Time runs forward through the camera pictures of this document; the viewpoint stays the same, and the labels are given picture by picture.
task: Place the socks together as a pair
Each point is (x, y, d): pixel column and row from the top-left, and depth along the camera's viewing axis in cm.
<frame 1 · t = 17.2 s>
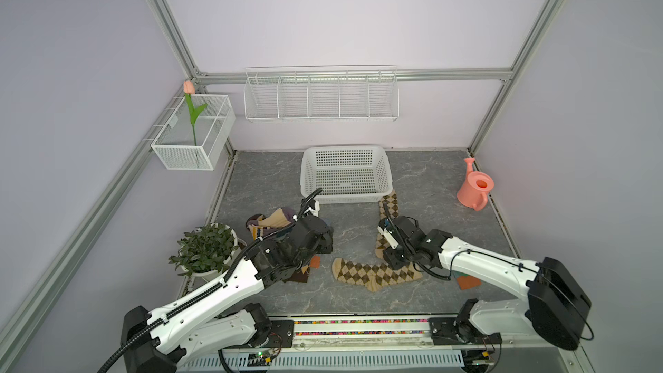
left hand: (330, 233, 74), fingers open
right hand: (389, 251, 85), fingers open
white plastic perforated basket: (349, 173, 114), on the table
pink watering can: (474, 192, 96), point 10 cm above the table
green potted plant: (205, 249, 73), point 19 cm above the table
tan argyle sock: (388, 208, 103), on the table
tan argyle sock 2: (375, 276, 86), on the table
beige purple striped sock: (262, 225, 96), point 3 cm above the table
blue green orange sock: (315, 262, 88), point 2 cm above the table

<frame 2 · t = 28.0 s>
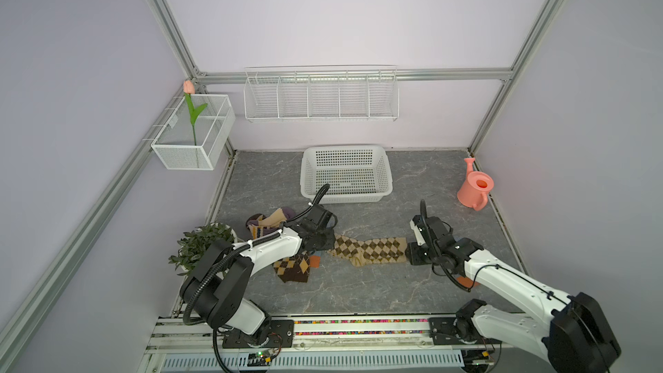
left hand: (330, 242, 89), fingers closed
right hand: (409, 249, 86), fingers open
tan argyle sock 2: (361, 253, 89), point 3 cm above the table
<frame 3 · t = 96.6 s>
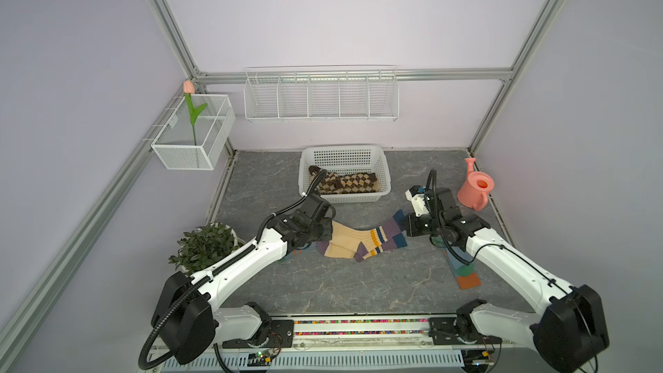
left hand: (326, 229, 81), fingers closed
right hand: (401, 220, 83), fingers closed
tan argyle sock 2: (340, 183, 107), point 4 cm above the table
beige purple striped sock: (345, 242, 86), point 8 cm above the table
dark brown argyle sock: (315, 171, 109), point 6 cm above the table
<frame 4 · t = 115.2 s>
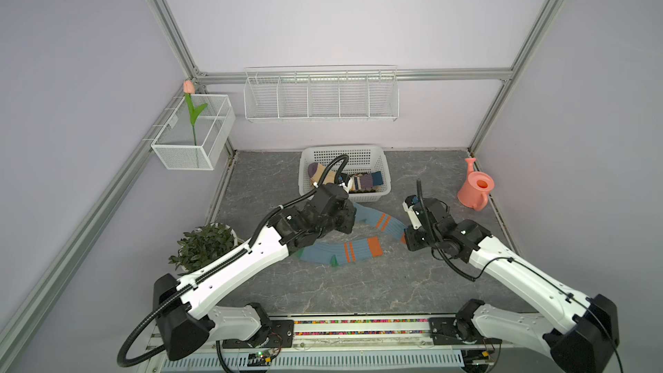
left hand: (352, 212, 72), fingers closed
right hand: (407, 230, 80), fingers closed
beige purple striped sock: (365, 182, 105), point 6 cm above the table
blue green orange sock: (336, 253, 91), on the table
blue green sock: (369, 224, 85), point 12 cm above the table
